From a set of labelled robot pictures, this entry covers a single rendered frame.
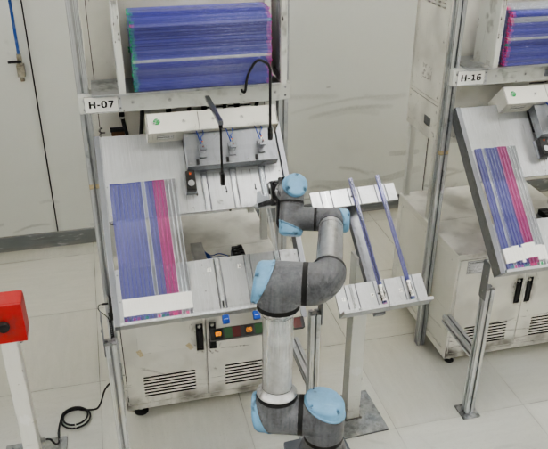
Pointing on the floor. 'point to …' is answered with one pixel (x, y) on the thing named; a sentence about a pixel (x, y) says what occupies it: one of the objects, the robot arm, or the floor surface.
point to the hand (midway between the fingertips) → (274, 206)
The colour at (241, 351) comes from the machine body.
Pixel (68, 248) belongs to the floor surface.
